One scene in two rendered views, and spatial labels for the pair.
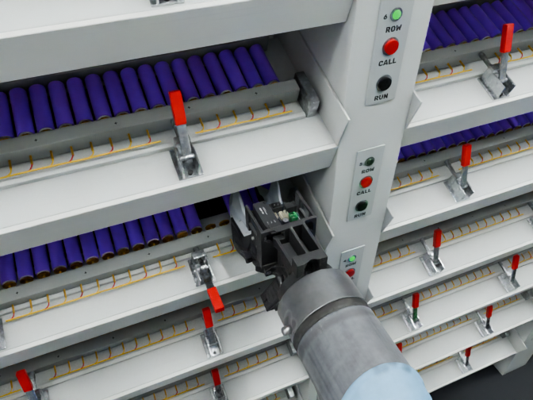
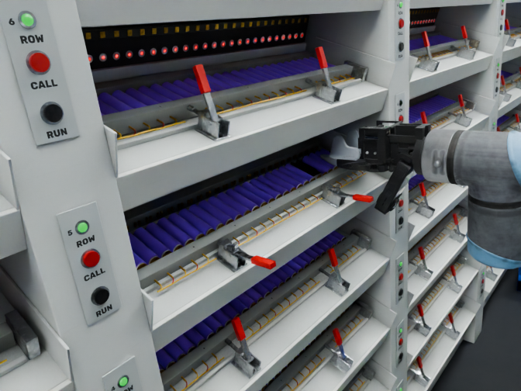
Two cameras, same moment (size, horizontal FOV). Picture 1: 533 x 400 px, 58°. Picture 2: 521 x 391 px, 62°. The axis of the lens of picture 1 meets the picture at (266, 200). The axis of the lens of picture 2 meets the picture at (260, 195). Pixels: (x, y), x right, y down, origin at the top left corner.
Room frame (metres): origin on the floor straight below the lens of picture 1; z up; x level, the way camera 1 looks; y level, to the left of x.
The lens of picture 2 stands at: (-0.22, 0.51, 1.19)
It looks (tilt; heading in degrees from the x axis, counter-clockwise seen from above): 19 degrees down; 336
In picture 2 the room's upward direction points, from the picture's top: 6 degrees counter-clockwise
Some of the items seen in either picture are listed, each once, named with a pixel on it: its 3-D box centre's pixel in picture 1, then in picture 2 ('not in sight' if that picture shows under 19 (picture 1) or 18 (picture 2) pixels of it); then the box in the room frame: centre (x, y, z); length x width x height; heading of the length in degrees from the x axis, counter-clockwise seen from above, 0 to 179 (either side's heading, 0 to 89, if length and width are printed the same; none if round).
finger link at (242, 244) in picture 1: (251, 238); (360, 162); (0.43, 0.02, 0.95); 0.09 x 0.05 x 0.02; 30
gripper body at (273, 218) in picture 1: (289, 251); (395, 148); (0.39, -0.03, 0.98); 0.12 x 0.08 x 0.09; 23
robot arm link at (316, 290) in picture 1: (318, 309); (440, 156); (0.31, -0.06, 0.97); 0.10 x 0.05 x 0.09; 113
